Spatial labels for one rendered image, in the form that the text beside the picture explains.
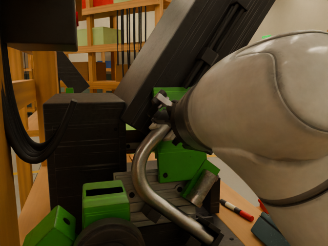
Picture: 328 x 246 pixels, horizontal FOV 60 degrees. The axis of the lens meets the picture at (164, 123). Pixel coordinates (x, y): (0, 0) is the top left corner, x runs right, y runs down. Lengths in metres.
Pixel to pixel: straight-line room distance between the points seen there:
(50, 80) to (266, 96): 1.22
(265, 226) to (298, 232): 0.48
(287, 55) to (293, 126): 0.05
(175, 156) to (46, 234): 0.37
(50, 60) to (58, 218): 1.07
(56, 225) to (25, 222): 0.62
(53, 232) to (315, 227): 0.25
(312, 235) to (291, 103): 0.13
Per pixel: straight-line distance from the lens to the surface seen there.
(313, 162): 0.25
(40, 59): 1.36
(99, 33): 3.87
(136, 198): 0.64
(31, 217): 0.97
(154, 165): 1.28
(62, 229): 0.34
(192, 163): 0.64
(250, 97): 0.20
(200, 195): 0.62
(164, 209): 0.60
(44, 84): 1.36
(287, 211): 0.28
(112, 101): 0.67
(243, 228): 0.83
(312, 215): 0.28
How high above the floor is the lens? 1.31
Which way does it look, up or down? 10 degrees down
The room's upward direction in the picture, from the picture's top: straight up
